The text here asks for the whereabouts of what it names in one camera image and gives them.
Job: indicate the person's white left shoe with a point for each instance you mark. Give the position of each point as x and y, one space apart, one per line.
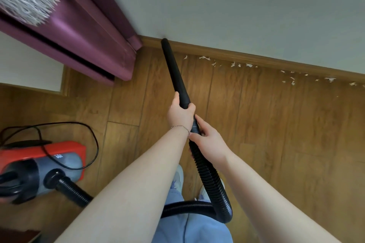
178 178

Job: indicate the person's right forearm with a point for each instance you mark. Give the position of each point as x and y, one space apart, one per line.
271 208

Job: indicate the person's right hand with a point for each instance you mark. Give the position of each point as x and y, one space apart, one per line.
211 144

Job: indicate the person's left forearm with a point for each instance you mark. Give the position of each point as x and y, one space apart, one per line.
134 194

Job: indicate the person's leg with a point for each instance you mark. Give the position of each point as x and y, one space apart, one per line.
208 231
171 231

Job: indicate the purple curtain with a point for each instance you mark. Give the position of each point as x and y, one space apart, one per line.
85 32

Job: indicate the person's left leg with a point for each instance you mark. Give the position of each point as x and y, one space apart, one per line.
171 231

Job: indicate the person's right leg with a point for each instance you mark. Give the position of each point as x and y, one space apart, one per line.
208 231

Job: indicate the wooden skirting board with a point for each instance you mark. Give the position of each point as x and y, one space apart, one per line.
256 59

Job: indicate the white paper scraps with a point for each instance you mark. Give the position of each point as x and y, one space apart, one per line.
292 82

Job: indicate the person's left hand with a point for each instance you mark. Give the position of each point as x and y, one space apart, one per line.
179 116

